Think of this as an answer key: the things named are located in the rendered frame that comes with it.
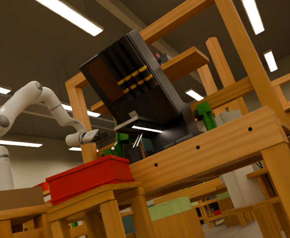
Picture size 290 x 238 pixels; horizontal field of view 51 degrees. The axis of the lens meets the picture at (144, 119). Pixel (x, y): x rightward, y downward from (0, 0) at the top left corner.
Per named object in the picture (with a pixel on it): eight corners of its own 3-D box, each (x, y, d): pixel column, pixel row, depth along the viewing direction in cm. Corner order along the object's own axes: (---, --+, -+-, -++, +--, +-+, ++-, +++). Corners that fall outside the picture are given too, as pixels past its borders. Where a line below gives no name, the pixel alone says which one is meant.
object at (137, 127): (138, 121, 153) (136, 115, 154) (114, 133, 160) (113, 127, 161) (173, 128, 185) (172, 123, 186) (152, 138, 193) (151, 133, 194)
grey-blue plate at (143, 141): (149, 162, 157) (142, 137, 161) (146, 164, 158) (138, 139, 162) (158, 162, 165) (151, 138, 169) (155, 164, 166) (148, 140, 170)
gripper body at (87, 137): (78, 139, 204) (91, 137, 198) (86, 129, 211) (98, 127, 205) (84, 147, 207) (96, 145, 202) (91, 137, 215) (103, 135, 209)
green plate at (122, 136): (127, 147, 176) (126, 112, 180) (116, 148, 180) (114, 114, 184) (138, 148, 186) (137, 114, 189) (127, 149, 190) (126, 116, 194)
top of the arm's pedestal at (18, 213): (-5, 221, 126) (-7, 211, 128) (-46, 238, 140) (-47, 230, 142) (54, 211, 153) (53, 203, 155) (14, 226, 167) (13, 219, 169)
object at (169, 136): (195, 153, 171) (177, 99, 181) (152, 170, 184) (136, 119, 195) (207, 153, 186) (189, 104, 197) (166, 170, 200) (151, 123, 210)
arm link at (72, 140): (89, 140, 216) (81, 146, 208) (75, 142, 222) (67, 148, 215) (84, 130, 213) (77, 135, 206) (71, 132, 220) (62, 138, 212)
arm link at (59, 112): (62, 103, 221) (85, 138, 226) (47, 112, 208) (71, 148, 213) (70, 98, 216) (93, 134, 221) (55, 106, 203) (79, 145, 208)
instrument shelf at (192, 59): (195, 51, 188) (193, 46, 189) (91, 111, 229) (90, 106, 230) (210, 62, 209) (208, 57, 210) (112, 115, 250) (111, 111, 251)
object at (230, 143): (284, 141, 111) (267, 104, 115) (27, 236, 178) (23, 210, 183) (289, 143, 123) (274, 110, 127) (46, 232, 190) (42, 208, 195)
